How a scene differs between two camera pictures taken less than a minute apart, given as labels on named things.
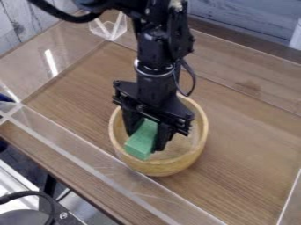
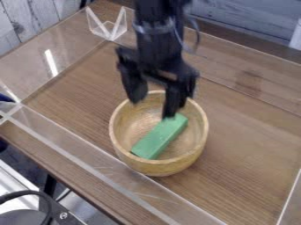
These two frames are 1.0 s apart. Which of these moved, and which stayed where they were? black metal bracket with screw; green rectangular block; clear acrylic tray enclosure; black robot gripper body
Moved: green rectangular block; black robot gripper body
Stayed: clear acrylic tray enclosure; black metal bracket with screw
